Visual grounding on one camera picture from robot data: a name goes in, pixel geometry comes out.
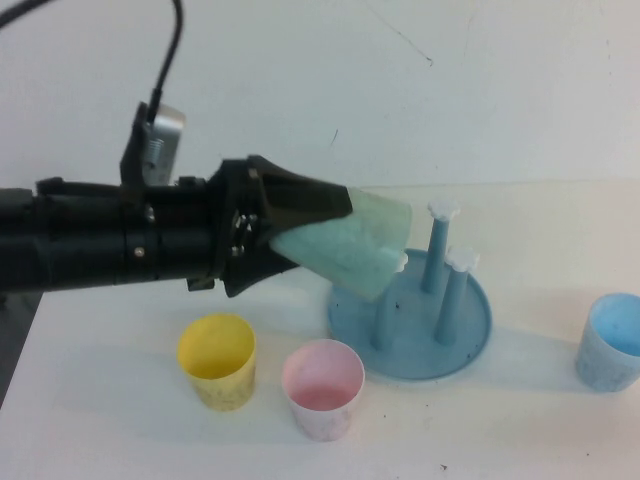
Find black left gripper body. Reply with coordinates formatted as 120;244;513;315
186;155;274;300

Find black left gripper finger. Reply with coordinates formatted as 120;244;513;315
221;243;302;300
248;155;355;237

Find green plastic cup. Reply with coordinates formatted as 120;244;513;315
269;187;414;304

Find yellow plastic cup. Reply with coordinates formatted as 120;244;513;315
177;312;258;412

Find pink plastic cup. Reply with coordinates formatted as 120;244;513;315
280;338;366;444

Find blue cup stand white caps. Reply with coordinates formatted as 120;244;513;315
325;198;495;384

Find blue plastic cup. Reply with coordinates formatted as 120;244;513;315
574;293;640;394

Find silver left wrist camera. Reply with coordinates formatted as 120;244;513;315
144;103;187;186

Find black left camera bracket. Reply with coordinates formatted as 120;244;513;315
118;101;152;201

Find black left camera cable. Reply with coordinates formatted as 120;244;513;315
0;0;184;121

